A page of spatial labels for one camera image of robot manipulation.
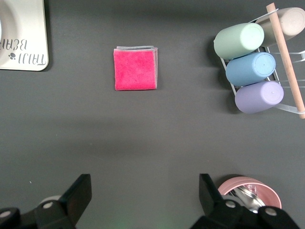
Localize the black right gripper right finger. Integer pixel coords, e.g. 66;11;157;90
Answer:
190;173;260;229

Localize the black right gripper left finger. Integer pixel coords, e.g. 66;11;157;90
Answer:
34;173;92;229

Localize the metal scoop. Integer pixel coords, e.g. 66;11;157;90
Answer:
226;183;265;214

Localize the pink bowl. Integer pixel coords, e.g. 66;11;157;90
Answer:
217;176;282;214

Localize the purple cup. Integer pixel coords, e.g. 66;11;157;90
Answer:
234;81;285;114

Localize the blue cup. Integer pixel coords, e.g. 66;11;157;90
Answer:
225;52;276;87

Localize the pink folded cloth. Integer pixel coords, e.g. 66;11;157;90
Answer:
113;45;159;92

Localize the green cup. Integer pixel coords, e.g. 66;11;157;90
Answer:
213;22;264;60

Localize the beige bear print tray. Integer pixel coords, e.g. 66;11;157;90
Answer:
0;0;49;72

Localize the beige cup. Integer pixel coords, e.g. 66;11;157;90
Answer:
254;7;305;47

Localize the white wire cup rack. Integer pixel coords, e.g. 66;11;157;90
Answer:
220;2;305;119

